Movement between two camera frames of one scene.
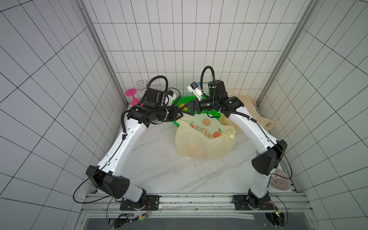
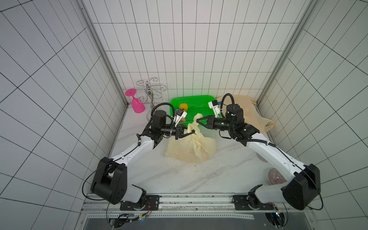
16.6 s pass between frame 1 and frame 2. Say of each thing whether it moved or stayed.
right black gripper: moved
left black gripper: moved
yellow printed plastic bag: moved
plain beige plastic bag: stayed
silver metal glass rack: stayed
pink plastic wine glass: stayed
